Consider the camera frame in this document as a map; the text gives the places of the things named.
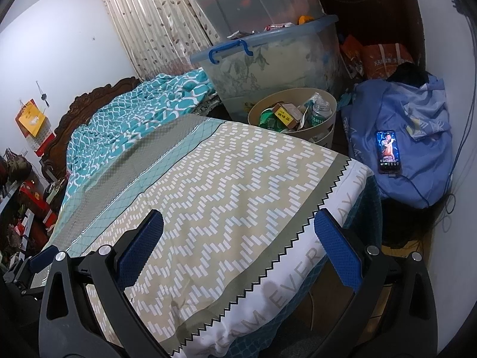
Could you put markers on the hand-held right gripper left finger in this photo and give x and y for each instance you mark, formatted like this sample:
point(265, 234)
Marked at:
point(138, 246)

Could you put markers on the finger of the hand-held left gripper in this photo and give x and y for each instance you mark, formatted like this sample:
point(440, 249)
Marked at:
point(41, 258)

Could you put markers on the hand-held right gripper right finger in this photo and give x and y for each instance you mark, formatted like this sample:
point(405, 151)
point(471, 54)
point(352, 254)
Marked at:
point(339, 242)

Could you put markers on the beige round waste bin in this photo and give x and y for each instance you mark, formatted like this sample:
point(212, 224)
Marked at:
point(298, 136)

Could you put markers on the white plastic packet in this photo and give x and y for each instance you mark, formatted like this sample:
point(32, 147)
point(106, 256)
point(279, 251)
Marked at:
point(306, 116)

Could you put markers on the green foil wrapper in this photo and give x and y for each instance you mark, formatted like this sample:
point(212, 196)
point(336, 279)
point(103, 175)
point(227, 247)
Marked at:
point(268, 118)

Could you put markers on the red gift box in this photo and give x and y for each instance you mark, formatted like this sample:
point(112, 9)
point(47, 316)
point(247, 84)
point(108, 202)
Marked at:
point(35, 197)

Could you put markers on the dark handbag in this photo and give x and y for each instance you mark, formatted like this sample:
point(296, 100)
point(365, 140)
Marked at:
point(15, 167)

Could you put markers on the beige zigzag bed sheet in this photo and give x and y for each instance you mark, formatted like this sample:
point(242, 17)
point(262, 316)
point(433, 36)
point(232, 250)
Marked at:
point(223, 194)

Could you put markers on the black smartphone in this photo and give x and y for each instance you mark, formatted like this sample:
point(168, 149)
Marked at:
point(387, 153)

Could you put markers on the teal patterned quilt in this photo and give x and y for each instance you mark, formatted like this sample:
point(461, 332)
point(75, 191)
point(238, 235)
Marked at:
point(123, 126)

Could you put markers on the clear plastic jar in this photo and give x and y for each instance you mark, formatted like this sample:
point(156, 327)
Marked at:
point(322, 110)

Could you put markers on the blue jacket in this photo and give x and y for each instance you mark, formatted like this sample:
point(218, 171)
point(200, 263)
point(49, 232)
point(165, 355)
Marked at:
point(372, 104)

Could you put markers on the dark wooden headboard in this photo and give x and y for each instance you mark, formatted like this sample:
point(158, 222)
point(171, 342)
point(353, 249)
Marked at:
point(85, 104)

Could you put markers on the black cloth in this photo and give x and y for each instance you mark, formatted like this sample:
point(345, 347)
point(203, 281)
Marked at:
point(406, 72)

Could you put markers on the orange printed bag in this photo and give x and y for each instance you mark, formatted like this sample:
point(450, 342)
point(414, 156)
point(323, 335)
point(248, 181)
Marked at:
point(384, 61)

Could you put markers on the orange snack packet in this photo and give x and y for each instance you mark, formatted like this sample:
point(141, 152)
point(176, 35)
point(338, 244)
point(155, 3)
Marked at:
point(350, 54)

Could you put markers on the small orange object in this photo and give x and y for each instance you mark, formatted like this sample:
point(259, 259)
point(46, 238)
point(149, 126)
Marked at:
point(305, 19)

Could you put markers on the beige leaf-print curtain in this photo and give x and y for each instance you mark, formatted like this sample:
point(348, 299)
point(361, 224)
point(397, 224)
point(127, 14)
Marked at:
point(149, 18)

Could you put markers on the yellow and red wall calendar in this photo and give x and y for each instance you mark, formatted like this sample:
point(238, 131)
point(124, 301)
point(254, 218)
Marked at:
point(31, 117)

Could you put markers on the keys on wall hook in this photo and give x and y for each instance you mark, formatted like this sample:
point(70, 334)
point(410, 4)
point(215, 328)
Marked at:
point(43, 95)

